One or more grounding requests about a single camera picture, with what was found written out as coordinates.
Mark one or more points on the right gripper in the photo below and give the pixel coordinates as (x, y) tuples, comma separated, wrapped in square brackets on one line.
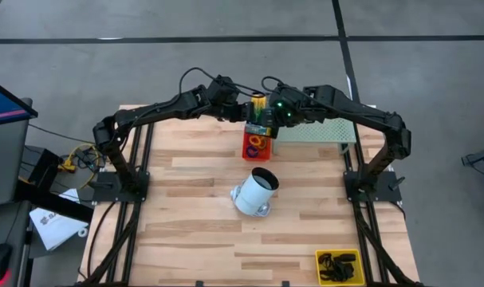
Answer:
[(289, 113)]

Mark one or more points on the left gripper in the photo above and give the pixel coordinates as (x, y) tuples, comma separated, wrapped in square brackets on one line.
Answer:
[(233, 111)]

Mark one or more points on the green yellow crayon box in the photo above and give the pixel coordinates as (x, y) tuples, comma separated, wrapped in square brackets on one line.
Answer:
[(258, 104)]

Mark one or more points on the yellow coil wristband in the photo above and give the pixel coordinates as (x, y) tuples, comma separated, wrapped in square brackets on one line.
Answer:
[(253, 139)]

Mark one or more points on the red mesh basket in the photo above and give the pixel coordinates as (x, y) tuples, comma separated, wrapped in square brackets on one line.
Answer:
[(265, 155)]

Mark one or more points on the purple coil wristband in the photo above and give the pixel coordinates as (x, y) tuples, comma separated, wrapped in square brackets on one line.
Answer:
[(249, 151)]

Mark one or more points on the white desk lamp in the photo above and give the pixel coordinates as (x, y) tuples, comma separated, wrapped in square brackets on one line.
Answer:
[(251, 195)]

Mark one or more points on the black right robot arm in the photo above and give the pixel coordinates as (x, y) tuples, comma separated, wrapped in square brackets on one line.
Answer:
[(357, 109)]

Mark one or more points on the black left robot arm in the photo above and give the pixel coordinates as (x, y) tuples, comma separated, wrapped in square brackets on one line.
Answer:
[(154, 111)]

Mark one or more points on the black desk support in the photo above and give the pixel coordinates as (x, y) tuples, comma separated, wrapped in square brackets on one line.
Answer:
[(54, 203)]

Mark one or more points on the green perforated metal shelf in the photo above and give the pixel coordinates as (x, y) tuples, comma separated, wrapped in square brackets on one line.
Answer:
[(325, 133)]

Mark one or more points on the yellow plastic basket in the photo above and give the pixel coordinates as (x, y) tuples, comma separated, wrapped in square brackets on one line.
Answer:
[(359, 275)]

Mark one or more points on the white tape roll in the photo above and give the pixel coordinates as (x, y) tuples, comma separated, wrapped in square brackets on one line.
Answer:
[(82, 228)]

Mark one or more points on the white paper booklet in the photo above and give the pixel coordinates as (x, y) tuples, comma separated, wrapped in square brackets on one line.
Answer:
[(54, 229)]

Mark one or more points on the monitor with blue screen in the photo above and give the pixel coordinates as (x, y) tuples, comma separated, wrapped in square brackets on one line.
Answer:
[(2, 105)]

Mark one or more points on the grey computer cabinet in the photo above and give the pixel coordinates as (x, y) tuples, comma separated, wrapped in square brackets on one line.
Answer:
[(6, 159)]

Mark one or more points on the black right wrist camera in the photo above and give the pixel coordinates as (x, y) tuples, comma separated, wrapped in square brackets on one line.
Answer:
[(285, 92)]

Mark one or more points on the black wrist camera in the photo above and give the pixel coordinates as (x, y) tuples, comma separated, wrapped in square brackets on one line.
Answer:
[(285, 92), (223, 89)]

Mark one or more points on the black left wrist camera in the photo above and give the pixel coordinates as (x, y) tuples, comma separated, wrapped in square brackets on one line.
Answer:
[(223, 89)]

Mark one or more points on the black aluminium rig frame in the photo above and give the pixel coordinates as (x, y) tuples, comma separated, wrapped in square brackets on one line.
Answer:
[(138, 159)]

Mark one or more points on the black frame bracket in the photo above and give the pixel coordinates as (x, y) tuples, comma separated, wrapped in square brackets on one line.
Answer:
[(199, 284), (286, 284)]

